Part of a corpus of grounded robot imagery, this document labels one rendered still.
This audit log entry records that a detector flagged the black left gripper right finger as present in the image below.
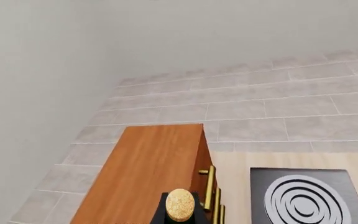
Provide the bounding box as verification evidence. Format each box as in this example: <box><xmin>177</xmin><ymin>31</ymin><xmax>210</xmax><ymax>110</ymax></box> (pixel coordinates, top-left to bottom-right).
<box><xmin>191</xmin><ymin>190</ymin><xmax>209</xmax><ymax>224</ymax></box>

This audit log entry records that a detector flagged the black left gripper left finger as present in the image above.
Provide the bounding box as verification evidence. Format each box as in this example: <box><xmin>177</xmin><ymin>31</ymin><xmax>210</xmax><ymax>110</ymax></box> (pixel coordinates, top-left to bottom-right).
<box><xmin>150</xmin><ymin>192</ymin><xmax>169</xmax><ymax>224</ymax></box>

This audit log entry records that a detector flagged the wooden cabinet with drawers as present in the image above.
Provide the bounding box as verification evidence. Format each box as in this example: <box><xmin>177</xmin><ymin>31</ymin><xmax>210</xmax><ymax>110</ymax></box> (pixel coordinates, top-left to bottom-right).
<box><xmin>69</xmin><ymin>123</ymin><xmax>226</xmax><ymax>224</ymax></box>

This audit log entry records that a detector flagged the flat black stove plate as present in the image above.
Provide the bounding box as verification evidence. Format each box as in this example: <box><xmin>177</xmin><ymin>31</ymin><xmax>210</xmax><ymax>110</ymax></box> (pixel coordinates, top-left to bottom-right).
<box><xmin>249</xmin><ymin>167</ymin><xmax>358</xmax><ymax>224</ymax></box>

